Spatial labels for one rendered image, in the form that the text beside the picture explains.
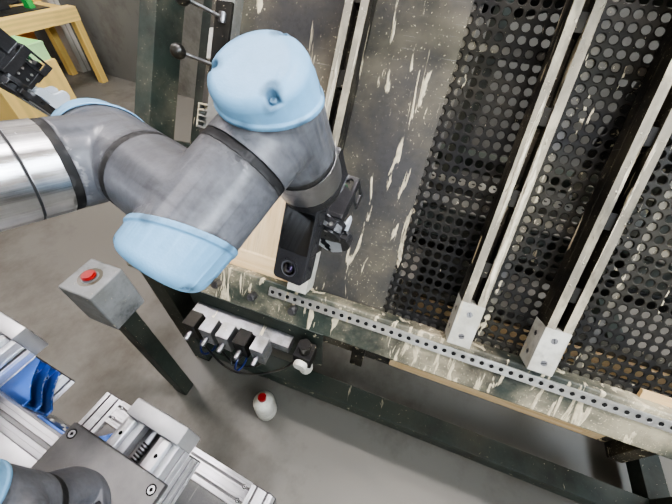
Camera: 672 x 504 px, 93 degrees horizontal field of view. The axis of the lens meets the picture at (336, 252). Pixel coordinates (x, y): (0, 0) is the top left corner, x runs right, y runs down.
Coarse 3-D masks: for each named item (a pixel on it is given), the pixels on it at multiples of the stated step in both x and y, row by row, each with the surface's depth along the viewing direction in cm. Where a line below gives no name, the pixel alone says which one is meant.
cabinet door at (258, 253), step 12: (276, 204) 97; (264, 216) 98; (276, 216) 97; (264, 228) 99; (276, 228) 98; (252, 240) 101; (264, 240) 100; (276, 240) 99; (240, 252) 103; (252, 252) 102; (264, 252) 101; (276, 252) 100; (240, 264) 104; (252, 264) 103; (264, 264) 102
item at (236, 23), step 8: (224, 0) 85; (232, 0) 85; (240, 0) 86; (240, 8) 87; (240, 16) 88; (232, 24) 86; (240, 24) 89; (232, 32) 87; (208, 104) 93; (208, 112) 93; (216, 112) 93; (208, 120) 94
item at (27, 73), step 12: (0, 36) 55; (0, 48) 56; (12, 48) 57; (24, 48) 57; (0, 60) 57; (12, 60) 57; (24, 60) 58; (0, 72) 57; (12, 72) 57; (24, 72) 60; (36, 72) 61; (48, 72) 62; (0, 84) 58; (24, 84) 59
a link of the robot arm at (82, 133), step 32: (0, 128) 22; (32, 128) 23; (64, 128) 24; (96, 128) 26; (128, 128) 26; (0, 160) 21; (32, 160) 22; (64, 160) 24; (96, 160) 25; (0, 192) 21; (32, 192) 23; (64, 192) 24; (96, 192) 26; (0, 224) 23
